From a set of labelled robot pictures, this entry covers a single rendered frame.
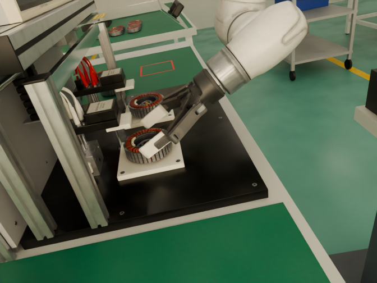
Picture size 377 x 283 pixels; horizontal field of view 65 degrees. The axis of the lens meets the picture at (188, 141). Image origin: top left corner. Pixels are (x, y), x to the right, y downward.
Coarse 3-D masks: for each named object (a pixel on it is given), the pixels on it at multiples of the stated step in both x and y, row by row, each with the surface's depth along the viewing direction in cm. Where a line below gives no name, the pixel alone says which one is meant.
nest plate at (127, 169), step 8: (176, 144) 72; (120, 152) 74; (176, 152) 69; (120, 160) 70; (128, 160) 70; (160, 160) 68; (168, 160) 67; (176, 160) 67; (120, 168) 67; (128, 168) 67; (136, 168) 66; (144, 168) 66; (152, 168) 65; (160, 168) 65; (168, 168) 66; (120, 176) 65; (128, 176) 65; (136, 176) 66
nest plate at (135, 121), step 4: (128, 108) 96; (172, 112) 88; (132, 116) 90; (164, 116) 87; (168, 116) 86; (172, 116) 86; (132, 120) 88; (136, 120) 88; (160, 120) 86; (164, 120) 86; (168, 120) 87; (132, 124) 86; (136, 124) 86; (140, 124) 86; (128, 128) 86
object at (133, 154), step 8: (152, 128) 74; (136, 136) 72; (144, 136) 73; (152, 136) 73; (128, 144) 69; (136, 144) 72; (168, 144) 68; (128, 152) 67; (136, 152) 66; (160, 152) 66; (168, 152) 68; (136, 160) 67; (144, 160) 66; (152, 160) 68
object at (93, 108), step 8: (88, 104) 66; (96, 104) 65; (104, 104) 64; (112, 104) 64; (88, 112) 62; (96, 112) 62; (104, 112) 62; (112, 112) 62; (120, 112) 68; (128, 112) 69; (72, 120) 65; (88, 120) 62; (96, 120) 62; (104, 120) 63; (112, 120) 62; (120, 120) 66; (128, 120) 65; (80, 128) 62; (88, 128) 63; (96, 128) 63; (104, 128) 63; (112, 128) 64; (120, 128) 64; (80, 136) 67; (80, 144) 66
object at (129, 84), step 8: (104, 72) 86; (112, 72) 84; (120, 72) 83; (104, 80) 83; (112, 80) 83; (120, 80) 83; (128, 80) 89; (80, 88) 84; (88, 88) 83; (96, 88) 83; (104, 88) 83; (112, 88) 84; (120, 88) 85; (128, 88) 85; (80, 96) 84; (96, 96) 90
